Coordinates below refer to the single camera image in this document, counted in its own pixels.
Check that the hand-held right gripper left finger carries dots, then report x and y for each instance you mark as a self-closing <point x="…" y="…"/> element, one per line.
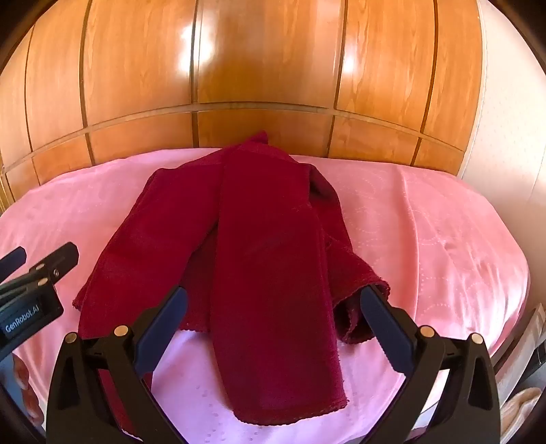
<point x="164" y="328"/>

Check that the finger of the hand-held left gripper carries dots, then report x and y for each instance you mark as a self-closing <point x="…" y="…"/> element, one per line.
<point x="59" y="261"/>
<point x="13" y="259"/>

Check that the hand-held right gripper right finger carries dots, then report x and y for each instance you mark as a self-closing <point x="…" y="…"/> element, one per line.
<point x="386" y="328"/>

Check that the dark red knit garment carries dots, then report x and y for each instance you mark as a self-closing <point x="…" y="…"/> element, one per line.
<point x="264" y="256"/>

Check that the pink bed sheet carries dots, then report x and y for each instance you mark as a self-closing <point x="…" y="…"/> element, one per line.
<point x="426" y="235"/>

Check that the wooden panelled wardrobe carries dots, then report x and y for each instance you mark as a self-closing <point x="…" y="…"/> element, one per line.
<point x="264" y="55"/>

